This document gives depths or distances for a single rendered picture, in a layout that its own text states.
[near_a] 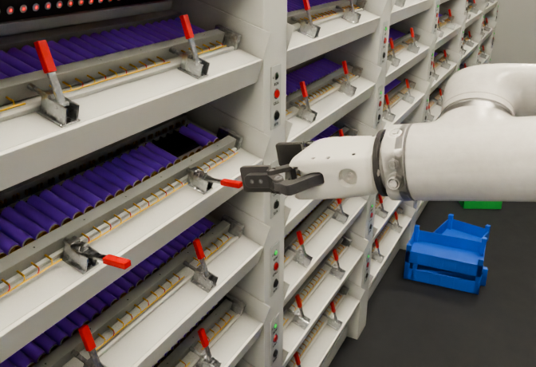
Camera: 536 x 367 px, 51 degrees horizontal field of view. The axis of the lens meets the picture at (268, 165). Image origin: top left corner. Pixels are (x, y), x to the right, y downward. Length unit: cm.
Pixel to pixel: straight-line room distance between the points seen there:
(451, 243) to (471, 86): 198
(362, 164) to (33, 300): 40
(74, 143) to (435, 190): 40
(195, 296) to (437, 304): 149
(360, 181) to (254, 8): 49
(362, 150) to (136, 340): 49
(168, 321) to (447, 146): 56
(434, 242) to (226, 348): 156
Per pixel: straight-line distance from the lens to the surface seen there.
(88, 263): 75
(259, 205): 111
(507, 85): 63
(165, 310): 96
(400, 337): 215
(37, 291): 72
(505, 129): 58
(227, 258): 109
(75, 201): 82
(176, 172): 91
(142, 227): 82
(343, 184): 61
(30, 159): 64
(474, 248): 257
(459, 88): 63
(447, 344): 216
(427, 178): 58
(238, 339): 121
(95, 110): 71
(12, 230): 77
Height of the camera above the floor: 132
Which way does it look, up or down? 22 degrees down
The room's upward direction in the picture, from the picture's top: straight up
